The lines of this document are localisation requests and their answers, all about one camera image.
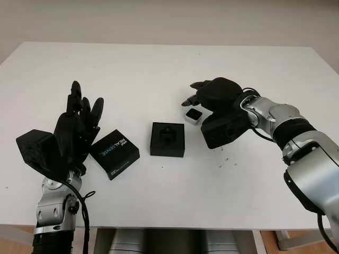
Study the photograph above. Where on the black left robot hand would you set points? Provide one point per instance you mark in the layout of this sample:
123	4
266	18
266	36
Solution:
69	132

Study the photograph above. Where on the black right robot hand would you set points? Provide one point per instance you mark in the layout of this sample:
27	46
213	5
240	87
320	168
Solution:
219	92

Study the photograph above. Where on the silver RealSense camera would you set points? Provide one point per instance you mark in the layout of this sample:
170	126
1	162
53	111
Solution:
193	114

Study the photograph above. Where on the black RealSense box lid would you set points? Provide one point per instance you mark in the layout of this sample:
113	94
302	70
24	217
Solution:
116	153

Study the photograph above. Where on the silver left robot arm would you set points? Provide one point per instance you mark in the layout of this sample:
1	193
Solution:
53	209

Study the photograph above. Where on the grey robot torso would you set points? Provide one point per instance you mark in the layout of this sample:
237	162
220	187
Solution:
164	242

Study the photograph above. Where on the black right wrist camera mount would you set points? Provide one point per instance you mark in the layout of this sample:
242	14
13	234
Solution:
222	129

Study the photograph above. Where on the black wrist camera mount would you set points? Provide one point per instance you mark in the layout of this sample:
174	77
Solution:
222	129
34	148

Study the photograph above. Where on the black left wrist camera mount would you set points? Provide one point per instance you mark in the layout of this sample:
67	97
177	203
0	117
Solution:
34	148

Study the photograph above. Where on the black camera box base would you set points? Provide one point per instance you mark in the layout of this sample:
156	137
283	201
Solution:
159	148

